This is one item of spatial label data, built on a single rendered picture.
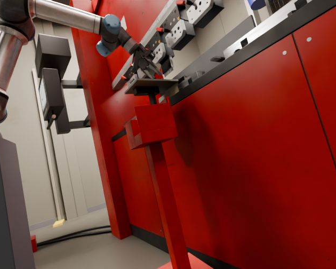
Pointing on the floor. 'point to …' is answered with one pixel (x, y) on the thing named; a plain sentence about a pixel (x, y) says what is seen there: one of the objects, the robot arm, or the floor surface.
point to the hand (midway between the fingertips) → (157, 77)
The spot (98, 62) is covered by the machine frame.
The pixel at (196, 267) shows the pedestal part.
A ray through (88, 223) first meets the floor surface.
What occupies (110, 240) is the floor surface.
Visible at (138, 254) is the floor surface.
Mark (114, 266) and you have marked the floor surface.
